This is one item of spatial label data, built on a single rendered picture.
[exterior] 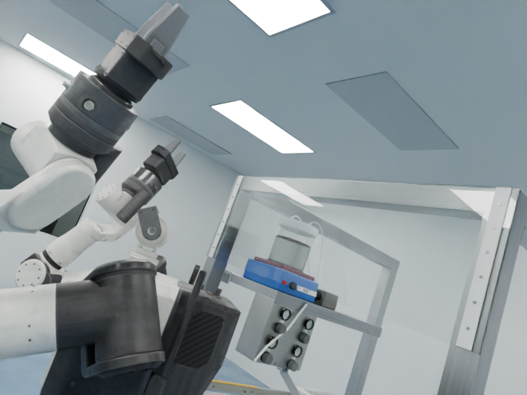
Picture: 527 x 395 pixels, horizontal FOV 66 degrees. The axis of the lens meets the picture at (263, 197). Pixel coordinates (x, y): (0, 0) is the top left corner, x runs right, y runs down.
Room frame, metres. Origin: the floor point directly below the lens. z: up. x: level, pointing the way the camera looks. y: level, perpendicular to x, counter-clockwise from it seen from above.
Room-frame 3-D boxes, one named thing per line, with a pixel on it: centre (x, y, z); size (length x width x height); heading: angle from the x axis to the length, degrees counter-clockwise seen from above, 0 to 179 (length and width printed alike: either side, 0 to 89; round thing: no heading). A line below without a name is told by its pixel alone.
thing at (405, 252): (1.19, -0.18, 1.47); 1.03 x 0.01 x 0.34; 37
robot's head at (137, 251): (0.85, 0.19, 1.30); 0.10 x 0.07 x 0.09; 8
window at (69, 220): (5.50, 2.88, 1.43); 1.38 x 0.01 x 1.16; 127
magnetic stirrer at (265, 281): (1.53, -0.17, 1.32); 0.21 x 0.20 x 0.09; 37
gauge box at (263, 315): (1.45, -0.21, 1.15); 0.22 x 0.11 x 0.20; 127
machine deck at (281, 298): (1.68, -0.28, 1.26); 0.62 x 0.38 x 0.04; 127
